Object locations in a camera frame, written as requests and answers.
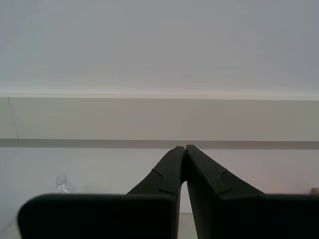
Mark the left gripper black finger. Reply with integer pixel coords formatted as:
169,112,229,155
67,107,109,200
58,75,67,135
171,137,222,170
185,144,319,239
16,145,186,239

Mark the clear plastic water bottle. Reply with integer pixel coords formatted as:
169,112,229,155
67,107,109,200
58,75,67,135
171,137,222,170
53,174,77,195

